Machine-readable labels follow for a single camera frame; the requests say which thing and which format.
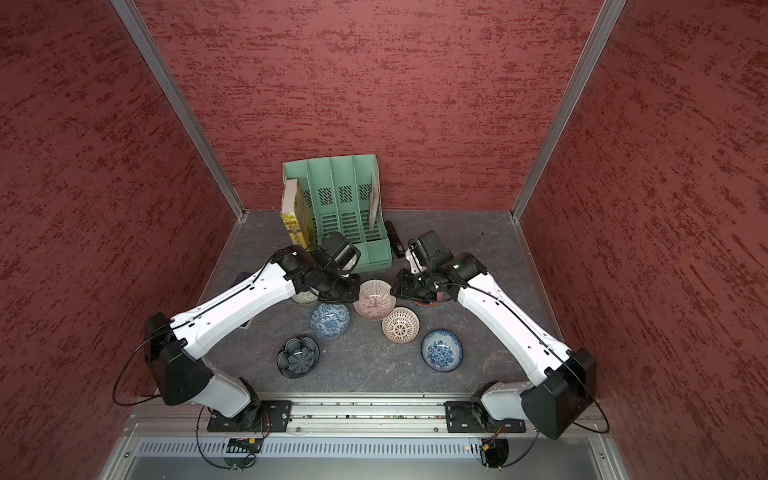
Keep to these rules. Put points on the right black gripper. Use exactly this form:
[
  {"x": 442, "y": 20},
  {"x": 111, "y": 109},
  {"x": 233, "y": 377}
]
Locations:
[{"x": 404, "y": 287}]

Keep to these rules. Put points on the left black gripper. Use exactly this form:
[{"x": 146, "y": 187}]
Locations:
[{"x": 351, "y": 295}]

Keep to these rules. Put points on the green triangle pattern bowl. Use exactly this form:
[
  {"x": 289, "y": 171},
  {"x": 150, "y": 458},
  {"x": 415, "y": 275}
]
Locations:
[{"x": 305, "y": 298}]

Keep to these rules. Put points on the blue floral bowl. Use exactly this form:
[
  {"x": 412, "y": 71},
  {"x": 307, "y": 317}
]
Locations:
[
  {"x": 442, "y": 351},
  {"x": 330, "y": 321}
]

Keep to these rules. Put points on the pink striped bowl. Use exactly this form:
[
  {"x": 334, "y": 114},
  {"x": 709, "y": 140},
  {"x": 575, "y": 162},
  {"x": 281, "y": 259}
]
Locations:
[{"x": 375, "y": 300}]

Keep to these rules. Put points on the dark flower pattern bowl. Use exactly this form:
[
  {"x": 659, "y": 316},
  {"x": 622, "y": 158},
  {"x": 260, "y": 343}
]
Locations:
[{"x": 298, "y": 357}]

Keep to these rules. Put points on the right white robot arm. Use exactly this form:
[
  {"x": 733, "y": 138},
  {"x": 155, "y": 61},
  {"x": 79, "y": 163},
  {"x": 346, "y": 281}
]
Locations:
[{"x": 560, "y": 382}]

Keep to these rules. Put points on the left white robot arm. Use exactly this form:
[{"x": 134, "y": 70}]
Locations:
[{"x": 175, "y": 347}]

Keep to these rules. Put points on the red lattice pattern bowl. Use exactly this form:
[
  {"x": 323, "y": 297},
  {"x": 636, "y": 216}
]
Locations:
[{"x": 401, "y": 325}]

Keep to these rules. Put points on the yellow white book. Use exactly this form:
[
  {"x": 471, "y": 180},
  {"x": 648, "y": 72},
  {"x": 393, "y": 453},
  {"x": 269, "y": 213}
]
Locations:
[{"x": 296, "y": 215}]

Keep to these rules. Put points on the green plastic file organizer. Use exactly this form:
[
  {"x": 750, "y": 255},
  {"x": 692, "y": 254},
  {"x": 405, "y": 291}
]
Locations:
[{"x": 338, "y": 193}]

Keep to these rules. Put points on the thin pink booklet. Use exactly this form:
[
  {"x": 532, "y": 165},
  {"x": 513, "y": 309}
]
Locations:
[{"x": 375, "y": 200}]

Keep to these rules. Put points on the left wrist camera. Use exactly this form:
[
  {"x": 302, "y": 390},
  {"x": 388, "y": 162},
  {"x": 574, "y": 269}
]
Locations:
[{"x": 341, "y": 252}]

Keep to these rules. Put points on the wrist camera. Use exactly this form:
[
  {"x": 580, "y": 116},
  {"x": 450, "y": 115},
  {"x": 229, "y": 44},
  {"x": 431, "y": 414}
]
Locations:
[
  {"x": 341, "y": 252},
  {"x": 427, "y": 252}
]

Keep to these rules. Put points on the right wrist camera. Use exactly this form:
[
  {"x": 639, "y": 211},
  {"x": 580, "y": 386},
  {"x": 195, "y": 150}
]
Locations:
[{"x": 427, "y": 252}]

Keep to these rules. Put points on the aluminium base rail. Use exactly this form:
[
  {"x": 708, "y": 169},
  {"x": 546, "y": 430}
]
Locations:
[{"x": 389, "y": 414}]

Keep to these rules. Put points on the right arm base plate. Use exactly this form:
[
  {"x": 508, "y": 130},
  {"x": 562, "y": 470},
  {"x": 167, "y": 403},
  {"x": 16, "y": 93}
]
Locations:
[{"x": 472, "y": 417}]

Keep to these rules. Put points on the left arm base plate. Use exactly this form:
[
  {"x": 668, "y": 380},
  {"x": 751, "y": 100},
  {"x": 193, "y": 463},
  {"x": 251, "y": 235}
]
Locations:
[{"x": 276, "y": 415}]

